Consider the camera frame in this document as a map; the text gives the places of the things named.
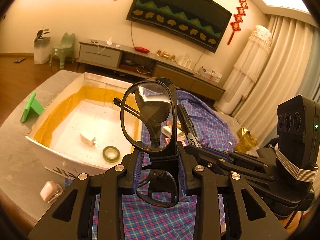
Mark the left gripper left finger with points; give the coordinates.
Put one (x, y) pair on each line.
(71, 215)

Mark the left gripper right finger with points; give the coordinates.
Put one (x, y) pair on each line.
(226, 208)

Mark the black eyeglasses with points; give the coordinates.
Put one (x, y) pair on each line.
(145, 108)

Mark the green tape roll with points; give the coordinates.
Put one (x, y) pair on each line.
(111, 154)

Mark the gold foil bag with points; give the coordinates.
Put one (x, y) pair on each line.
(247, 141)

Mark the white power adapter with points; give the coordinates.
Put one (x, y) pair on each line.
(88, 139)

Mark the white foam box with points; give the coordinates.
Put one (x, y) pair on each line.
(84, 106)

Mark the white carton box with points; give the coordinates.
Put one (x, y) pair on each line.
(167, 131)

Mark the white earbuds case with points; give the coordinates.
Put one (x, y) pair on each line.
(51, 191)

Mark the red playing card pack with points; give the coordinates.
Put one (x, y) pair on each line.
(182, 140)

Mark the white lace-covered air conditioner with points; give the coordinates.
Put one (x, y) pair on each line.
(246, 70)

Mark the beige curtain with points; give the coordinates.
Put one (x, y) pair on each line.
(293, 44)

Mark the green phone stand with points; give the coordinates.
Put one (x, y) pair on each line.
(33, 104)

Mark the grey tv cabinet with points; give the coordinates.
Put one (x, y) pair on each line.
(129, 61)

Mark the red dish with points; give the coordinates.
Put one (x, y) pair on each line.
(141, 49)

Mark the glass cups set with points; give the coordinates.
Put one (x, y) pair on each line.
(185, 61)

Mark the white charger on cabinet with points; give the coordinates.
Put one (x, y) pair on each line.
(109, 41)

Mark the green plastic chair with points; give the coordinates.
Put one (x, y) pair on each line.
(64, 48)

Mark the white trash bin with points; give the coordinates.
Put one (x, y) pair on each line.
(41, 50)

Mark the black remote on floor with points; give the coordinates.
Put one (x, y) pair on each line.
(21, 59)

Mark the potted plant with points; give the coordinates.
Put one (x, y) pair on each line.
(40, 34)

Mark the red chinese knot right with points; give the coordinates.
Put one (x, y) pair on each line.
(238, 18)

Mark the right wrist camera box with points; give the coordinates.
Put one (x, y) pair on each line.
(298, 131)

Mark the wall television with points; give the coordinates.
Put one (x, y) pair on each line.
(202, 22)

